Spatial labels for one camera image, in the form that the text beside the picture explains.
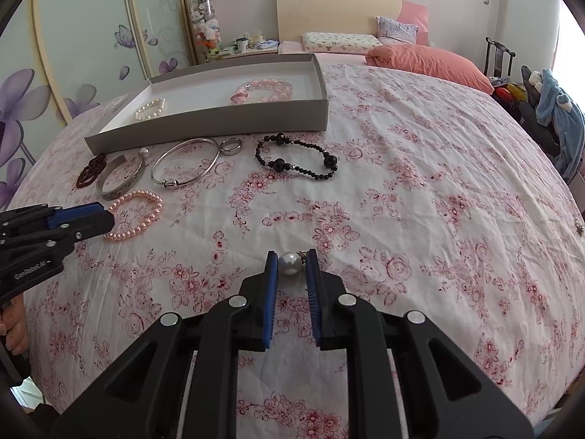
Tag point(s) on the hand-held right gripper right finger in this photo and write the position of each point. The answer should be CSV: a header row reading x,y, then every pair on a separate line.
x,y
313,297

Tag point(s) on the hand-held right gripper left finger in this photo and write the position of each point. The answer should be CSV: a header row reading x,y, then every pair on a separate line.
x,y
272,297

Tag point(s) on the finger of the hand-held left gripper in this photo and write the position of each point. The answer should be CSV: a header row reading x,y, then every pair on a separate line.
x,y
77,214
96,225

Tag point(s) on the grey pearl earring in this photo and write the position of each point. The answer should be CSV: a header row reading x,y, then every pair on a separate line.
x,y
288,264

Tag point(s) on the engraved silver cuff bangle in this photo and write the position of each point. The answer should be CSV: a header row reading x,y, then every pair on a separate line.
x,y
114,190

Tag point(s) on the thin silver bangle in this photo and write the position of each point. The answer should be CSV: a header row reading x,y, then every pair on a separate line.
x,y
170,184

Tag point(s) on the grey cardboard tray box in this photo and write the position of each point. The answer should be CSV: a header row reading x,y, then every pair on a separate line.
x,y
205,128

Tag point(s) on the person's left hand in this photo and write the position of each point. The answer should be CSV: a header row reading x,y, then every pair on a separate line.
x,y
11,327

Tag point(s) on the pink floral bed sheet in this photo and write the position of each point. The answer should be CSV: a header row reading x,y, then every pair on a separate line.
x,y
411,192

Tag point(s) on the floral sliding door wardrobe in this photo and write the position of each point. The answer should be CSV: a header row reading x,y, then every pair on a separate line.
x,y
82,32

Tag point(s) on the clear plush toy display tube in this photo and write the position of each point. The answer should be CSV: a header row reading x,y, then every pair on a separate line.
x,y
203,23

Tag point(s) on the white mug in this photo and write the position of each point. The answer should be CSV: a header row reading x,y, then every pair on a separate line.
x,y
243,45

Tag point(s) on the pink and white nightstand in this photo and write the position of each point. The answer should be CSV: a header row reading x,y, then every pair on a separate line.
x,y
256,51

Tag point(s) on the blue cloth item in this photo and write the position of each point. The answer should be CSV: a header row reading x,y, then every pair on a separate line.
x,y
267,45

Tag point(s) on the cream printed pillow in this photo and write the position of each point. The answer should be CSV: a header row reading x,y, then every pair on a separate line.
x,y
338,42

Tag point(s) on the orange pillow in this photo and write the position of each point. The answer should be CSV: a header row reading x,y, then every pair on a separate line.
x,y
425,64

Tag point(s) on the blue and white pillow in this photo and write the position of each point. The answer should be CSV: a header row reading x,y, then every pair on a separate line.
x,y
397,29

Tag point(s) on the dark clothes pile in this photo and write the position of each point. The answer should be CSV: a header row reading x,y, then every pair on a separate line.
x,y
525,109

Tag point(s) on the beige and pink headboard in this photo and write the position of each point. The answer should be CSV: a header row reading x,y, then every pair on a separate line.
x,y
329,13

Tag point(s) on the dark wooden chair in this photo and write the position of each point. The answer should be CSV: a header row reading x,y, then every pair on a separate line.
x,y
498,48

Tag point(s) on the blue plush garment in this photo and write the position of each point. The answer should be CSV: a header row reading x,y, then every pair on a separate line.
x,y
555,100

